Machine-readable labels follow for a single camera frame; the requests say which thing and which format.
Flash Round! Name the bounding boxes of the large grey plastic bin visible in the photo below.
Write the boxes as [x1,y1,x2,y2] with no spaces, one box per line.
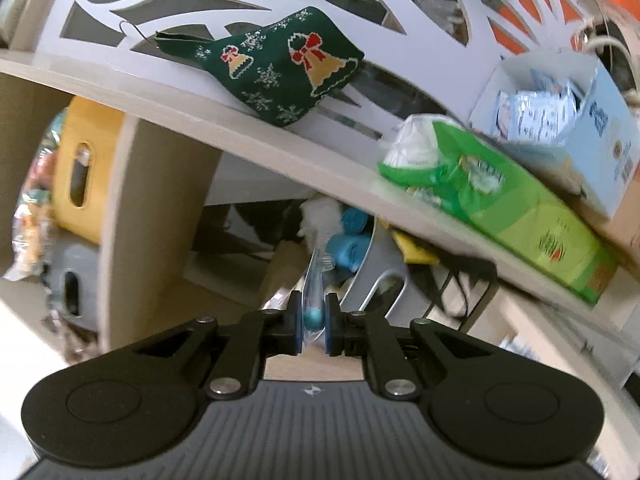
[337,217,408,323]

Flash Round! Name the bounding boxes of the white cut-out panel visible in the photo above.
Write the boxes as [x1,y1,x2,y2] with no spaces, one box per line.
[10,0,608,126]

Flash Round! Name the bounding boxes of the pale green round object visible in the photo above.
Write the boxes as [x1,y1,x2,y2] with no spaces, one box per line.
[0,0,33,48]

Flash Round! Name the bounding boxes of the yellow black tote bag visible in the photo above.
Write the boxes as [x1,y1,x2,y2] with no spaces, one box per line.
[375,217,501,321]

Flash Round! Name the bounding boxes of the blue bag roll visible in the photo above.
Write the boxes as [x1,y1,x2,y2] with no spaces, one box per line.
[326,232,372,275]
[341,205,375,237]

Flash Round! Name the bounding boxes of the crinkled plastic packets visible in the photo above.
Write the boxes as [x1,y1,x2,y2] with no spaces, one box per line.
[2,110,63,286]

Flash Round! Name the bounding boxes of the beige twine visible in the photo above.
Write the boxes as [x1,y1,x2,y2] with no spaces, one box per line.
[570,7,633,68]

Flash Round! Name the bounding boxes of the beige wooden shelf unit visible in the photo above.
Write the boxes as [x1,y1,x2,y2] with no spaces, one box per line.
[0,55,640,411]

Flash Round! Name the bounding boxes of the pile of white sachets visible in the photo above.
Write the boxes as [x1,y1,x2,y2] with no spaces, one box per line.
[492,67,588,143]

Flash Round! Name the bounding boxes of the yellow plastic bin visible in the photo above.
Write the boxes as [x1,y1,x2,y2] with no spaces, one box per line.
[52,94,126,247]

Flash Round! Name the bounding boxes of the small grey plastic bin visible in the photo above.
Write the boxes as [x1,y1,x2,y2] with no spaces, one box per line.
[42,239,103,323]

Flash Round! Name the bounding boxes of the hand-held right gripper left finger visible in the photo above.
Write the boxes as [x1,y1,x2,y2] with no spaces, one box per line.
[121,291,304,402]

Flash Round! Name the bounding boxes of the white fluffy item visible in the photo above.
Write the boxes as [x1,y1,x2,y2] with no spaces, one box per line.
[299,194,346,243]

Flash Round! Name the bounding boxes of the green bell-print Christmas stocking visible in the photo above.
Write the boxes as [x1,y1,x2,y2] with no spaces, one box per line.
[119,6,366,127]

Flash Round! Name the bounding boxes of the green tissue pack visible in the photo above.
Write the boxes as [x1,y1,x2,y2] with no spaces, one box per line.
[377,114,621,307]

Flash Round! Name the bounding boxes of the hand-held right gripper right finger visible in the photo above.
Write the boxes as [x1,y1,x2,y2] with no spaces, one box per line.
[324,292,483,402]

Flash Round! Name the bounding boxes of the toothbrush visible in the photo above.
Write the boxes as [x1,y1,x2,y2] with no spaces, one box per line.
[299,246,335,352]

